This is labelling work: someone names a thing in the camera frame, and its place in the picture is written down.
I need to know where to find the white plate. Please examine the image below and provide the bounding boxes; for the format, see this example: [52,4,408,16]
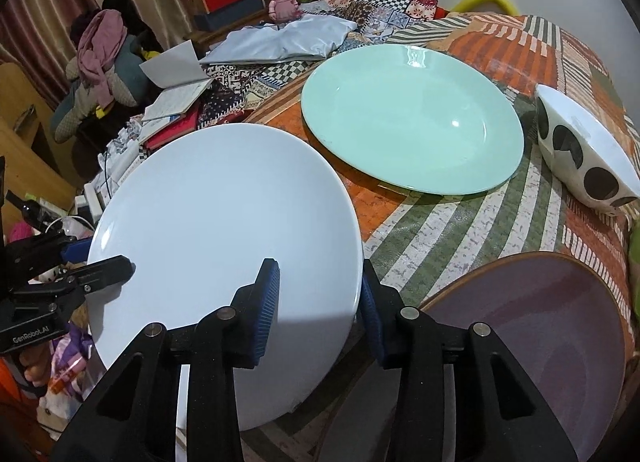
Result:
[87,123,363,430]

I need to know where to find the purple brown-rimmed plate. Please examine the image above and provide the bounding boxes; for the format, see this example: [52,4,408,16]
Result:
[313,250,634,462]

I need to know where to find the white bowl black dots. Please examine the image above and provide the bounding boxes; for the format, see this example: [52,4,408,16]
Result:
[535,84,639,214]

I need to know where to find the mint green plate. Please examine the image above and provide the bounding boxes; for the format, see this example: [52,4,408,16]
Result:
[300,44,524,196]

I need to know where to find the green bowl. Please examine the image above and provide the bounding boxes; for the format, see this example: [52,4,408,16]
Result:
[628,227,640,318]

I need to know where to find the person's left hand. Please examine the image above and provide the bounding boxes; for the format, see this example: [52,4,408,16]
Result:
[20,343,51,387]

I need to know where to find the orange sleeve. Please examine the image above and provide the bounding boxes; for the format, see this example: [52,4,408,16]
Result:
[1,361,53,461]

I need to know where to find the grey stuffed toy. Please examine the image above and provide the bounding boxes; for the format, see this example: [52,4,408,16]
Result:
[50,31,155,144]

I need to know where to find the patchwork bed quilt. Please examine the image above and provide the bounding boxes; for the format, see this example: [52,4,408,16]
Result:
[240,11,640,462]

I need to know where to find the open white book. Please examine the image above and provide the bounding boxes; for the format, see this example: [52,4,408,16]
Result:
[138,40,213,144]

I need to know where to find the pink scarf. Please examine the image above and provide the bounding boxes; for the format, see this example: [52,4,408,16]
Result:
[77,9,127,108]

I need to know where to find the red and navy box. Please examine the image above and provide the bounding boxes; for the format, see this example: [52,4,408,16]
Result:
[188,0,266,32]

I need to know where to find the light blue folded cloth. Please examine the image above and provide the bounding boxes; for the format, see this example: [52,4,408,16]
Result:
[200,14,357,64]

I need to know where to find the pink toy figure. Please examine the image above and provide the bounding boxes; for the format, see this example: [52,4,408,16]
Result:
[268,0,302,24]

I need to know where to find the checkered patchwork fabric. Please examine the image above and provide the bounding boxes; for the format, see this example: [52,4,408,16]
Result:
[300,0,440,44]

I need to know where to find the yellow curved cushion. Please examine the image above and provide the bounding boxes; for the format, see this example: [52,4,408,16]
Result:
[450,0,518,16]

